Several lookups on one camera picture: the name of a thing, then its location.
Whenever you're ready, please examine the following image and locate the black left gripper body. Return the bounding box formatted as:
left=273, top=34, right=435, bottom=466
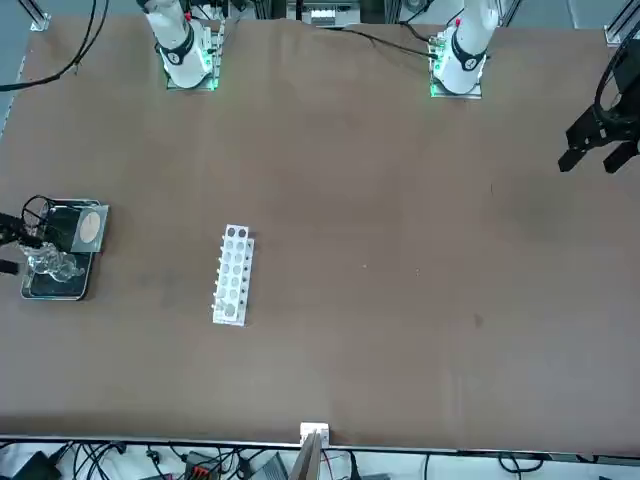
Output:
left=597, top=37, right=640, bottom=137

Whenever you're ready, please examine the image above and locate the black tripod stand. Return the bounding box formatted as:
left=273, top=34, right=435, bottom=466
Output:
left=20, top=194, right=64, bottom=246

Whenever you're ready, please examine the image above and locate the steel tray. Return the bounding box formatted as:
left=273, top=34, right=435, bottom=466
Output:
left=19, top=198, right=110, bottom=302

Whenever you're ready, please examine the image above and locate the white test tube rack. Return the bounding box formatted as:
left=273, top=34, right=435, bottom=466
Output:
left=211, top=223, right=257, bottom=328

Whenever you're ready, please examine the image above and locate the red black power strip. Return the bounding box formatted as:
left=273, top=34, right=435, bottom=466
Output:
left=180, top=451, right=221, bottom=480

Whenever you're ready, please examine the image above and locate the grey power adapter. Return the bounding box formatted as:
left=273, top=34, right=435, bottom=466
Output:
left=249, top=452, right=290, bottom=480

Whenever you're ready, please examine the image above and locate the white side bench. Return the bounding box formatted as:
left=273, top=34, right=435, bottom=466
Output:
left=0, top=439, right=640, bottom=480

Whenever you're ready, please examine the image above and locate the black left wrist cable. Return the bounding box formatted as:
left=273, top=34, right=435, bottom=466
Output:
left=594, top=27, right=640, bottom=124

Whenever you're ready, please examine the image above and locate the aluminium corner bracket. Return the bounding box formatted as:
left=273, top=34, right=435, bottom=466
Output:
left=29, top=0, right=52, bottom=32
left=603, top=0, right=640, bottom=47

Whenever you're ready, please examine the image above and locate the thick aluminium frame post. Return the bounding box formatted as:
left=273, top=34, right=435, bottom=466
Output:
left=292, top=422, right=331, bottom=480

